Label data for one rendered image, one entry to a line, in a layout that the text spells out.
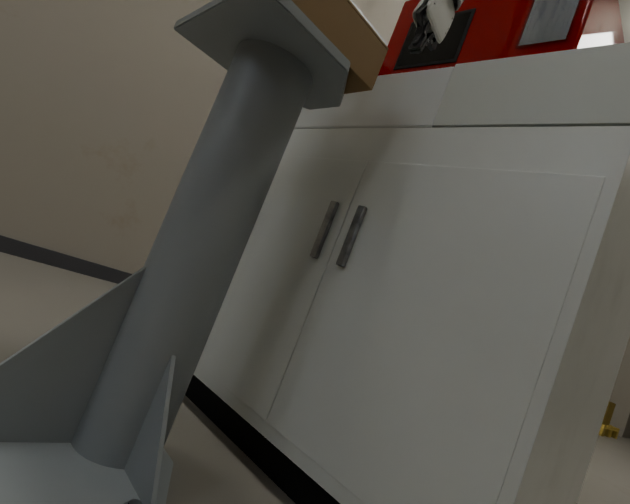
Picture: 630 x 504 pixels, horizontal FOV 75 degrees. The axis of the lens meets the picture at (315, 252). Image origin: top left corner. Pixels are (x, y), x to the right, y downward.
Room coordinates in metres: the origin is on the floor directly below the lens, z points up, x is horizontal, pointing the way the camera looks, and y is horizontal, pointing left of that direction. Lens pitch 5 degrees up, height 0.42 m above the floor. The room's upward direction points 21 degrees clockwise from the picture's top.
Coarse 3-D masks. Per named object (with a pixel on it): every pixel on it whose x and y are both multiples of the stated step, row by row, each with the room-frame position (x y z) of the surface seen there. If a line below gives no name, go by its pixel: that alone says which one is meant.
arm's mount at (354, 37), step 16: (304, 0) 0.63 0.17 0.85; (320, 0) 0.65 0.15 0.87; (336, 0) 0.67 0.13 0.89; (320, 16) 0.66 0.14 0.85; (336, 16) 0.68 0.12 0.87; (352, 16) 0.70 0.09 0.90; (336, 32) 0.69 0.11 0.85; (352, 32) 0.71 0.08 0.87; (368, 32) 0.73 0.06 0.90; (352, 48) 0.72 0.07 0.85; (368, 48) 0.74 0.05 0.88; (384, 48) 0.77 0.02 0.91; (352, 64) 0.73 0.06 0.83; (368, 64) 0.75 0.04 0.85; (352, 80) 0.77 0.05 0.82; (368, 80) 0.76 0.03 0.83
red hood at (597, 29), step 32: (416, 0) 1.74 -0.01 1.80; (480, 0) 1.51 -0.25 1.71; (512, 0) 1.42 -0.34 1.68; (544, 0) 1.33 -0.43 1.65; (576, 0) 1.26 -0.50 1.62; (608, 0) 1.32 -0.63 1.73; (448, 32) 1.57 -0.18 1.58; (480, 32) 1.48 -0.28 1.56; (512, 32) 1.39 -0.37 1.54; (544, 32) 1.30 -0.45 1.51; (576, 32) 1.23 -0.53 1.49; (608, 32) 1.40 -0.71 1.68; (384, 64) 1.77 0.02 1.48; (416, 64) 1.64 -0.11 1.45; (448, 64) 1.54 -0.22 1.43
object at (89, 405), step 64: (256, 0) 0.61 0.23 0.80; (256, 64) 0.71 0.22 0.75; (320, 64) 0.72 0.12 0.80; (256, 128) 0.72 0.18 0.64; (192, 192) 0.72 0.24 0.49; (256, 192) 0.75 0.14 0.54; (192, 256) 0.71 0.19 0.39; (64, 320) 0.68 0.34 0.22; (128, 320) 0.73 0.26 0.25; (192, 320) 0.73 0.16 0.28; (0, 384) 0.65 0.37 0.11; (64, 384) 0.71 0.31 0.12; (128, 384) 0.71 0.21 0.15; (0, 448) 0.66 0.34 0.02; (64, 448) 0.72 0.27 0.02; (128, 448) 0.72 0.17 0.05
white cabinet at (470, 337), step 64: (384, 128) 0.90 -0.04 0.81; (448, 128) 0.79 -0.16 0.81; (512, 128) 0.70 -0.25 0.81; (576, 128) 0.63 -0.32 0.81; (320, 192) 0.98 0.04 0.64; (384, 192) 0.85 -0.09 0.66; (448, 192) 0.75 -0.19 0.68; (512, 192) 0.67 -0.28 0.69; (576, 192) 0.61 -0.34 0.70; (256, 256) 1.08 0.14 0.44; (320, 256) 0.93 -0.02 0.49; (384, 256) 0.81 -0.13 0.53; (448, 256) 0.72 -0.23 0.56; (512, 256) 0.65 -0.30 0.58; (576, 256) 0.59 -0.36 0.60; (256, 320) 1.01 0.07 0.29; (320, 320) 0.88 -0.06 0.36; (384, 320) 0.78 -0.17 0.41; (448, 320) 0.69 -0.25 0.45; (512, 320) 0.62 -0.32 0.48; (576, 320) 0.58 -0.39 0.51; (192, 384) 1.19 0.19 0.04; (256, 384) 0.96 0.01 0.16; (320, 384) 0.84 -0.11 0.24; (384, 384) 0.74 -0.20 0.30; (448, 384) 0.67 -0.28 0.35; (512, 384) 0.60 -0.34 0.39; (576, 384) 0.68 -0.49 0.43; (256, 448) 0.96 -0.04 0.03; (320, 448) 0.80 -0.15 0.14; (384, 448) 0.71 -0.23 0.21; (448, 448) 0.64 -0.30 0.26; (512, 448) 0.59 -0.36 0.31; (576, 448) 0.83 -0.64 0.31
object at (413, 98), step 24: (408, 72) 0.90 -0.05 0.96; (432, 72) 0.85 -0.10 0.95; (360, 96) 0.98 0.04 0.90; (384, 96) 0.93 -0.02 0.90; (408, 96) 0.88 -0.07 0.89; (432, 96) 0.84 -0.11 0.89; (312, 120) 1.08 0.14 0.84; (336, 120) 1.02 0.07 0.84; (360, 120) 0.96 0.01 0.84; (384, 120) 0.91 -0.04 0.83; (408, 120) 0.86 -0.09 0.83; (432, 120) 0.82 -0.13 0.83
